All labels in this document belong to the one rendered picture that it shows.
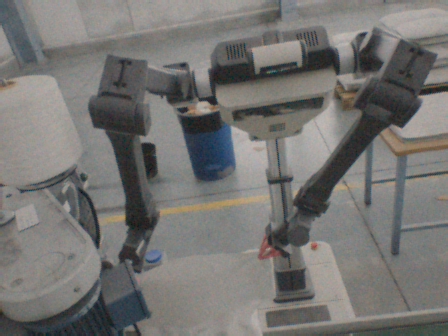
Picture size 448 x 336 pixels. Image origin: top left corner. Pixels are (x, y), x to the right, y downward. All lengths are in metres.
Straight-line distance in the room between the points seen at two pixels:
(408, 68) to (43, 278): 0.75
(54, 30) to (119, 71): 8.89
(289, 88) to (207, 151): 2.11
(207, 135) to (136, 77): 2.51
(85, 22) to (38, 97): 8.71
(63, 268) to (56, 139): 0.22
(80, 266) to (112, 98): 0.31
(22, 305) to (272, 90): 0.91
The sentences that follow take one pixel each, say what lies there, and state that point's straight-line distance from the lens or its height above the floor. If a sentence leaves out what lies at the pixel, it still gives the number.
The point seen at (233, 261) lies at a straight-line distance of 1.20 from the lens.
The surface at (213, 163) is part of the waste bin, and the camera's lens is 3.41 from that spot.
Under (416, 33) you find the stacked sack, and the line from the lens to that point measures 4.44.
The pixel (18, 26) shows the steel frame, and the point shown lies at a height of 0.77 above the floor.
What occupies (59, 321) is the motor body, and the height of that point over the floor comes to 1.33.
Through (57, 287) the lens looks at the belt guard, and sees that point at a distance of 0.73.
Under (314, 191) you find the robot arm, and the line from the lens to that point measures 1.04.
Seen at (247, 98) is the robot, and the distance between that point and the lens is 1.29.
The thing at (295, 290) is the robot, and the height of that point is 0.30.
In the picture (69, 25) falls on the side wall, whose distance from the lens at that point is 9.56.
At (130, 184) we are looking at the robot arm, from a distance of 0.95.
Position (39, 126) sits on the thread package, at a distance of 0.75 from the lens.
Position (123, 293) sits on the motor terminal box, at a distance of 0.83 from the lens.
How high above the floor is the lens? 1.86
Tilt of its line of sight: 31 degrees down
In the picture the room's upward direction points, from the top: 11 degrees counter-clockwise
